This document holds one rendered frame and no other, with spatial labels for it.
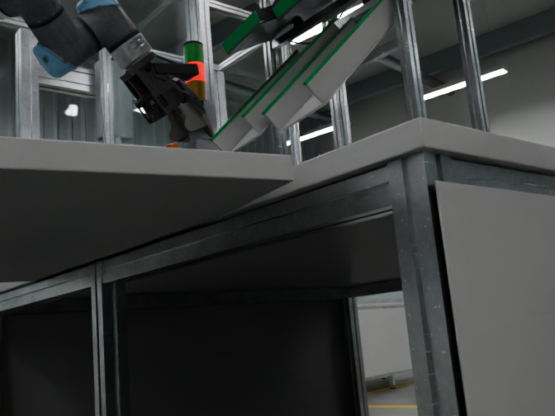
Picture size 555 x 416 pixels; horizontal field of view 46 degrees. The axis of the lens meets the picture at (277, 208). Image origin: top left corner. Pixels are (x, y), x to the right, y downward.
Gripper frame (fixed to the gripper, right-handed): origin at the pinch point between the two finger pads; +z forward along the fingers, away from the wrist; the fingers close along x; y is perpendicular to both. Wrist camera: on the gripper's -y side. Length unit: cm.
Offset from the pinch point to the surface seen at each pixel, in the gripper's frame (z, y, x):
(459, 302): 16, 46, 75
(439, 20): 187, -907, -468
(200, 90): -6.6, -20.0, -16.5
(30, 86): -38, -33, -105
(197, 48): -15.0, -27.5, -16.4
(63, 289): 6.5, 39.0, -16.3
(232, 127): -0.7, 9.9, 20.7
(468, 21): 8, -20, 54
